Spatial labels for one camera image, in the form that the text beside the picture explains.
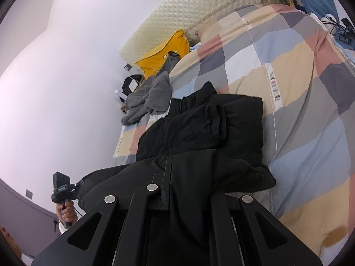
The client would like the grey fleece garment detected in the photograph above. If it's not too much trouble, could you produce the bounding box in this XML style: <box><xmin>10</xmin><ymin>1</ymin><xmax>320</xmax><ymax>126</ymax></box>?
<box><xmin>121</xmin><ymin>51</ymin><xmax>179</xmax><ymax>126</ymax></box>

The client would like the black stand with cables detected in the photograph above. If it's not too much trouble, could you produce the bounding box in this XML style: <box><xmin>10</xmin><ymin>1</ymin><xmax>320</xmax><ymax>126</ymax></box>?
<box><xmin>321</xmin><ymin>13</ymin><xmax>355</xmax><ymax>45</ymax></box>

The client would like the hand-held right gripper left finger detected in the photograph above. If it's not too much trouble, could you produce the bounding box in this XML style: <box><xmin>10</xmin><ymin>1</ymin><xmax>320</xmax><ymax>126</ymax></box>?
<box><xmin>30</xmin><ymin>156</ymin><xmax>175</xmax><ymax>266</ymax></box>

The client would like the black puffer jacket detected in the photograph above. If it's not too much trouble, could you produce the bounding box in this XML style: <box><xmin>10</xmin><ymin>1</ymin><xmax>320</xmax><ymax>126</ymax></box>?
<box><xmin>78</xmin><ymin>82</ymin><xmax>276</xmax><ymax>266</ymax></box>

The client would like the cream quilted headboard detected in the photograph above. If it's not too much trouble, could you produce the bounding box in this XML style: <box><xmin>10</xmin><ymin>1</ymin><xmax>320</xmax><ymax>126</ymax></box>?
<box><xmin>119</xmin><ymin>0</ymin><xmax>280</xmax><ymax>67</ymax></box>

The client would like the striped bed sheet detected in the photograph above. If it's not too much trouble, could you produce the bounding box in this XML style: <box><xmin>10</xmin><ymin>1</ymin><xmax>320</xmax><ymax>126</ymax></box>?
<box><xmin>113</xmin><ymin>113</ymin><xmax>156</xmax><ymax>158</ymax></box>

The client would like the pastel checked duvet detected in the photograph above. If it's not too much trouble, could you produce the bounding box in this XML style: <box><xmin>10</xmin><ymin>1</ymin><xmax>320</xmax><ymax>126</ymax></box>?
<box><xmin>114</xmin><ymin>4</ymin><xmax>355</xmax><ymax>258</ymax></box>

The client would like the yellow pillow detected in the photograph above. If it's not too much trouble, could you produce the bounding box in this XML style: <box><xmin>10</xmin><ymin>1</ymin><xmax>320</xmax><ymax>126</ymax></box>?
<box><xmin>135</xmin><ymin>29</ymin><xmax>190</xmax><ymax>79</ymax></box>

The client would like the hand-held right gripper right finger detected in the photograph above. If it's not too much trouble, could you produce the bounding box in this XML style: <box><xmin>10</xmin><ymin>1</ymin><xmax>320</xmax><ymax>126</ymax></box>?
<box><xmin>211</xmin><ymin>194</ymin><xmax>323</xmax><ymax>266</ymax></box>

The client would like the floral pillow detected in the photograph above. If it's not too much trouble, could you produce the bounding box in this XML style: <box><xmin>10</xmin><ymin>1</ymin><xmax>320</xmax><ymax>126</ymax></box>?
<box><xmin>185</xmin><ymin>19</ymin><xmax>219</xmax><ymax>45</ymax></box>

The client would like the person's left hand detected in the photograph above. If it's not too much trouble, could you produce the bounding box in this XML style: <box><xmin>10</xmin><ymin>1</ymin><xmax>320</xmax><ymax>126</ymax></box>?
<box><xmin>56</xmin><ymin>201</ymin><xmax>77</xmax><ymax>228</ymax></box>

